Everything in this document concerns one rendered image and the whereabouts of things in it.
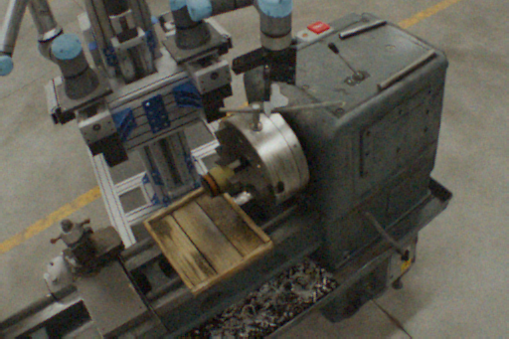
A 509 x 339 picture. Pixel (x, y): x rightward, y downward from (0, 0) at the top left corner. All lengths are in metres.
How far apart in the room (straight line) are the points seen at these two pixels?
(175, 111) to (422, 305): 1.48
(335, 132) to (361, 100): 0.14
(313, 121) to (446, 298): 1.38
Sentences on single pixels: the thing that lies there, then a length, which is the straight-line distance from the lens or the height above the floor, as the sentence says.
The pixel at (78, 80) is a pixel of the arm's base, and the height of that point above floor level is 1.23.
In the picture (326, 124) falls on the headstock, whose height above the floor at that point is 1.25.
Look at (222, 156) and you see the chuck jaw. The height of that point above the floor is 1.14.
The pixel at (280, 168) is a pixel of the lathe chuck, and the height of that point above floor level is 1.15.
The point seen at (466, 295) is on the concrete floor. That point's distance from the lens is 2.54.
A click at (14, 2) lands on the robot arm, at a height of 1.65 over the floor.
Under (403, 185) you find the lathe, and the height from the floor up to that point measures 0.77.
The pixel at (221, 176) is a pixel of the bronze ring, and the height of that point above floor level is 1.12.
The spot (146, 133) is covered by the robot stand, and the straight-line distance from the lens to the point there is 2.14.
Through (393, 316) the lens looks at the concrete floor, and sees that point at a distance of 2.43.
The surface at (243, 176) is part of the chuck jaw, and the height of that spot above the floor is 1.10.
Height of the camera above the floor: 2.18
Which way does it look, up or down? 43 degrees down
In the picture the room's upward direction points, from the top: 12 degrees counter-clockwise
